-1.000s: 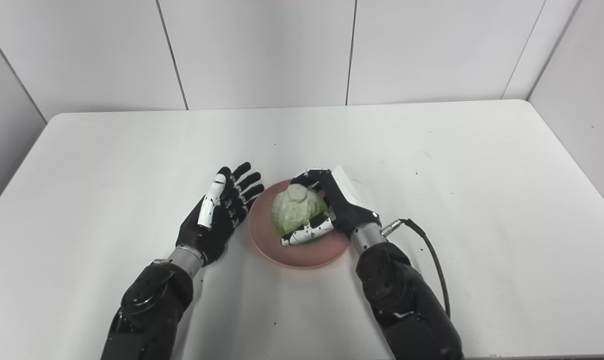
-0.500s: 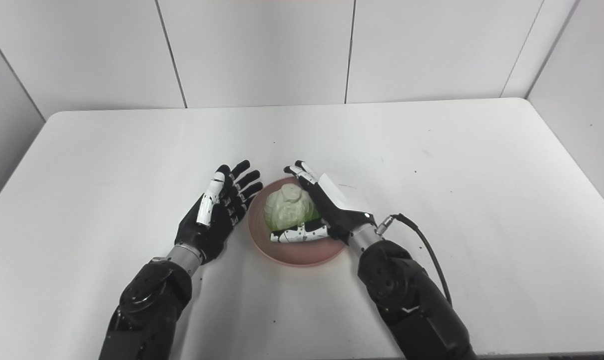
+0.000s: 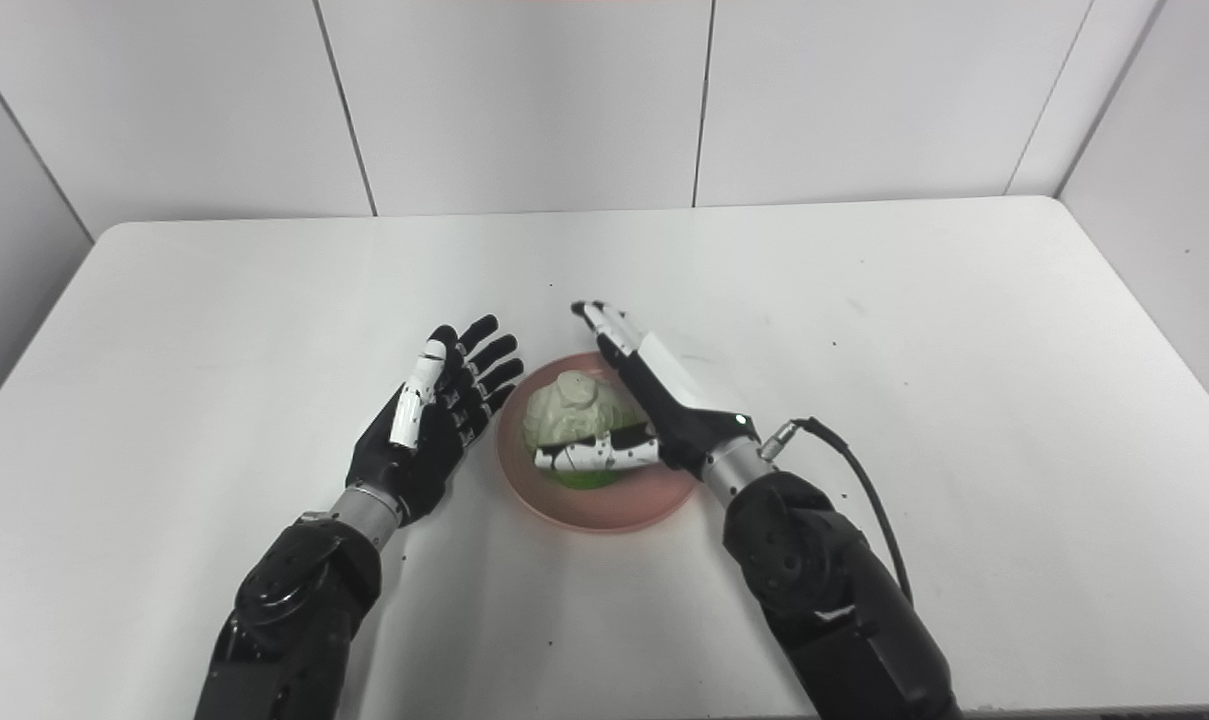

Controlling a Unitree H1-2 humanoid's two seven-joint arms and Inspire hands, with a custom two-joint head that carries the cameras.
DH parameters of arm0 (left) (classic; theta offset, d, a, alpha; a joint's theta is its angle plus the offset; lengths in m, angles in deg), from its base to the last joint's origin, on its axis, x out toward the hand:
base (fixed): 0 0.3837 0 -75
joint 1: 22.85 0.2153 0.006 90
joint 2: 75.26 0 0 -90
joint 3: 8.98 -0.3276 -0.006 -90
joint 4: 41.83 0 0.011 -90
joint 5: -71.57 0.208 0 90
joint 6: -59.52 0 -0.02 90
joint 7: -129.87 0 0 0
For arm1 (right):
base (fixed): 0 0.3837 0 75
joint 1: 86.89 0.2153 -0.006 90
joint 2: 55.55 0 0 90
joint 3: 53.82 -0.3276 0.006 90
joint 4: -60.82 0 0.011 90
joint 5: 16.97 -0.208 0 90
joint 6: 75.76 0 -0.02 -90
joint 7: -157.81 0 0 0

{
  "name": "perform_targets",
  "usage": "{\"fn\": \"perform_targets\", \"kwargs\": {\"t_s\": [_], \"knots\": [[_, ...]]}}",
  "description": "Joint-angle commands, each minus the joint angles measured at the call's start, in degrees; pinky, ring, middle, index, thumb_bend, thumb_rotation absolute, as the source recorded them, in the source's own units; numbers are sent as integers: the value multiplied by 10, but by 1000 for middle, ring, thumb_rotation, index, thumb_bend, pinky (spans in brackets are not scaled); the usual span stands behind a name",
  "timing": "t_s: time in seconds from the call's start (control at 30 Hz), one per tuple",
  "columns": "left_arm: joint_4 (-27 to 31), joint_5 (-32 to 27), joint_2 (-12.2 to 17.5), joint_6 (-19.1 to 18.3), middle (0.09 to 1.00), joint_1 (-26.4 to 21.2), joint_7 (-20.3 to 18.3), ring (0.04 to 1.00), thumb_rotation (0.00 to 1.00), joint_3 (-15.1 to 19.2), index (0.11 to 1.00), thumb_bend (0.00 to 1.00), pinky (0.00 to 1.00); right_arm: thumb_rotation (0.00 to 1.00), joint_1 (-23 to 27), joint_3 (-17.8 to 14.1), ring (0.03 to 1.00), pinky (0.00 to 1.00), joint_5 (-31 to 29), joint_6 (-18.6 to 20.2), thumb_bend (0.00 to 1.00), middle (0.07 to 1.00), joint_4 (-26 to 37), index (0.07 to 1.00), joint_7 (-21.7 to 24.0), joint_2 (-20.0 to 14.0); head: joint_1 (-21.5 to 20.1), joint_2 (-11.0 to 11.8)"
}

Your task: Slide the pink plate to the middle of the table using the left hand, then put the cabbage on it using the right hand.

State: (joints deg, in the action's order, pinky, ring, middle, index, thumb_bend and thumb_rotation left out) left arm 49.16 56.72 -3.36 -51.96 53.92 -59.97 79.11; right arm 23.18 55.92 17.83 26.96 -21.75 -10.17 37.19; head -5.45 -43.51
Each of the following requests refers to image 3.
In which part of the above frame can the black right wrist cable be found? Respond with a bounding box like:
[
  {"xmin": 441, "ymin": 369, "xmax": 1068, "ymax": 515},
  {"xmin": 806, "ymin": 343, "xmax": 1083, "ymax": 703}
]
[{"xmin": 759, "ymin": 417, "xmax": 915, "ymax": 606}]

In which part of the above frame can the pink plastic plate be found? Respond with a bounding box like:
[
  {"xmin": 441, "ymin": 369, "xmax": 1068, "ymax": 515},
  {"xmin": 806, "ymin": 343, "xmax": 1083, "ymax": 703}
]
[{"xmin": 495, "ymin": 351, "xmax": 703, "ymax": 533}]

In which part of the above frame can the green white cabbage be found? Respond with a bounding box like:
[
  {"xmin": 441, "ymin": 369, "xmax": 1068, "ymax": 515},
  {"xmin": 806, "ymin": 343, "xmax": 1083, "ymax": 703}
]
[{"xmin": 522, "ymin": 371, "xmax": 650, "ymax": 491}]

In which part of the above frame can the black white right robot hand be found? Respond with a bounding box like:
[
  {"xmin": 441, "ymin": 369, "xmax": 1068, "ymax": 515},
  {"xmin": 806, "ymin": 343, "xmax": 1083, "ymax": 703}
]
[{"xmin": 534, "ymin": 300, "xmax": 762, "ymax": 479}]

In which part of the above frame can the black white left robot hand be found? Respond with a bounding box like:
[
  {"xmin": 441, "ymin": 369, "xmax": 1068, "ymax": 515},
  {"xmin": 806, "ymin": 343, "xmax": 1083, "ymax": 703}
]
[{"xmin": 346, "ymin": 315, "xmax": 525, "ymax": 528}]

